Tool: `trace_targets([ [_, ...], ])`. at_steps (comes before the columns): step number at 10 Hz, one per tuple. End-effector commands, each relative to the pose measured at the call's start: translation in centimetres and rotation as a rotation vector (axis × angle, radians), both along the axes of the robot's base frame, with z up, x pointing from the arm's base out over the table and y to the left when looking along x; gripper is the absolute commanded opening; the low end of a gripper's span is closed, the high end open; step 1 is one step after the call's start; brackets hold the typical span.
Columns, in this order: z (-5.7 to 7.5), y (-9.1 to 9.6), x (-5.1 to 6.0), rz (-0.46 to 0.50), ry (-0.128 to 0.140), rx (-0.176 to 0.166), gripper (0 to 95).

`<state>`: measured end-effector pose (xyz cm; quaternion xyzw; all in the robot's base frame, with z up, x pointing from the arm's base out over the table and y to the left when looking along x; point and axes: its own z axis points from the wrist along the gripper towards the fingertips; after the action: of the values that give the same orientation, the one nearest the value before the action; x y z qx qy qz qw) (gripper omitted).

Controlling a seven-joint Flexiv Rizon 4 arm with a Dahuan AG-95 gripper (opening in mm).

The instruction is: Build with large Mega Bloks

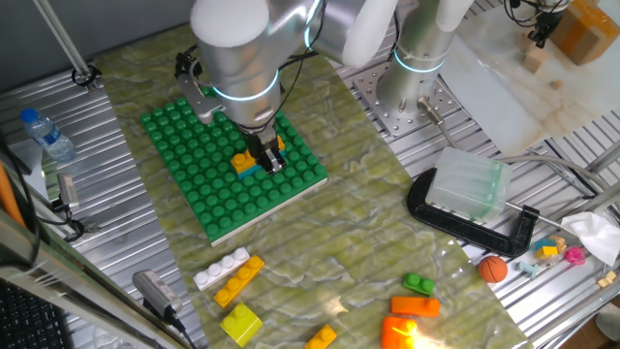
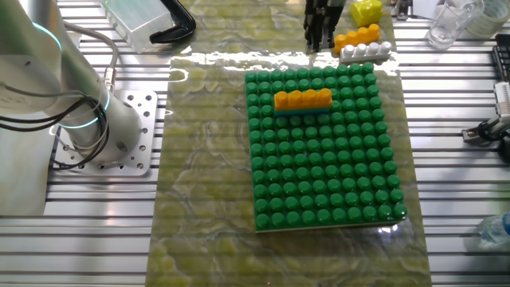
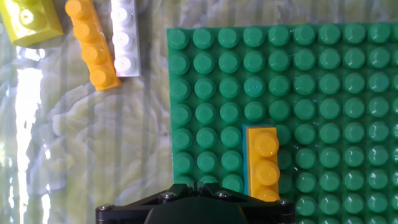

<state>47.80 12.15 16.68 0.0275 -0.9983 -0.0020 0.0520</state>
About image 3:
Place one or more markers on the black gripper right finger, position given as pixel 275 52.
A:
pixel 267 213

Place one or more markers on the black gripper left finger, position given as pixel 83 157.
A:
pixel 130 213

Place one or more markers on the yellow-orange four-stud block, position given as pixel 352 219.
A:
pixel 93 49
pixel 262 161

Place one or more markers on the teal four-stud block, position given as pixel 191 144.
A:
pixel 244 155

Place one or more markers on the white four-stud block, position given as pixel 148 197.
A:
pixel 126 40

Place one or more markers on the green studded baseplate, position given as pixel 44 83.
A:
pixel 311 109

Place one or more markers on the lime yellow square block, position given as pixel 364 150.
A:
pixel 31 21

